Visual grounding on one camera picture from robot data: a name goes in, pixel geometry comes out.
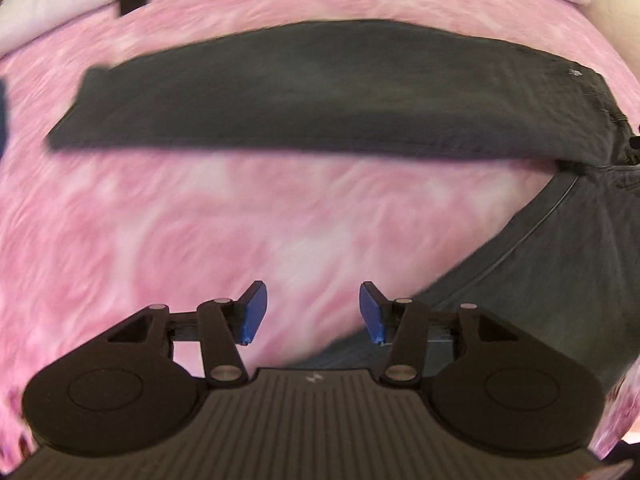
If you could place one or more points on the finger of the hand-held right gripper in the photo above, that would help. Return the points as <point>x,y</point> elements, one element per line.
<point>635,150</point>

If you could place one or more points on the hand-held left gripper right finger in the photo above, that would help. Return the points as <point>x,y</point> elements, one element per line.
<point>372,312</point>

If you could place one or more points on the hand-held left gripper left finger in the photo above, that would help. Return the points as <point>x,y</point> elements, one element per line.
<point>254,312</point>

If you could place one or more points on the grey jeans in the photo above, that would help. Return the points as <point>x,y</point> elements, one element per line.
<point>325,95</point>

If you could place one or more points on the pink floral blanket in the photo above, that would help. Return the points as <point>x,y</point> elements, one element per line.
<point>200,220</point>

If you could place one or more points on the striped white duvet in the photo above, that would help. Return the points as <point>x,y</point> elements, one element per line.
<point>35,15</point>

